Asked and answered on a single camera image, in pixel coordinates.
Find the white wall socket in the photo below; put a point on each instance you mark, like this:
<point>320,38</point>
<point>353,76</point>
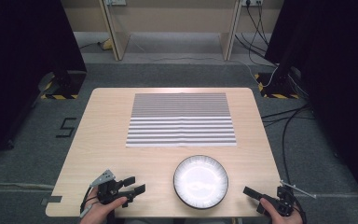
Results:
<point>251,2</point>
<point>115,2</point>

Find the person's right hand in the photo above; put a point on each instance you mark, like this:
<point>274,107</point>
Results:
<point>279,219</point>

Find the white plate with dark rim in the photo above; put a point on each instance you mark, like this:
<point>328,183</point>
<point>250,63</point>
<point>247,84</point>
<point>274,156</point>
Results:
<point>200,182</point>

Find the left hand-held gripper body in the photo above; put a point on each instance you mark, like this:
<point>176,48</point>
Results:
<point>107,191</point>

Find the beige wooden desk panel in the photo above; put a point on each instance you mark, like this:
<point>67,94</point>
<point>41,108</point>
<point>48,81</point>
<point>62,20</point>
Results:
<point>118,37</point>
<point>229,40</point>

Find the person's left hand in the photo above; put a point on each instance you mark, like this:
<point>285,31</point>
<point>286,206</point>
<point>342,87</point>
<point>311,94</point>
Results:
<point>101,213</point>

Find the grey striped placemat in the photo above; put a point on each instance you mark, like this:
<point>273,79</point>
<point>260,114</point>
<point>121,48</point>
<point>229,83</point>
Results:
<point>180,124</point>

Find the black curtain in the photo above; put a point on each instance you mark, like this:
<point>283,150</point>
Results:
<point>338,77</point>
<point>21,62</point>

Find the grey tape strip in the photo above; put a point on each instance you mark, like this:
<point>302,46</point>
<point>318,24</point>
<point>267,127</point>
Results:
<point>52,200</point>

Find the black stand base, striped tape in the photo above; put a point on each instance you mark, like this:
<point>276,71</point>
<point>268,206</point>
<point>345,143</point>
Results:
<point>276,88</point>
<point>63,87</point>

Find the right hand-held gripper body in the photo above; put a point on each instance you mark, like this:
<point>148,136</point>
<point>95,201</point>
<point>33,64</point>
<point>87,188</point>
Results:
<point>284,202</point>

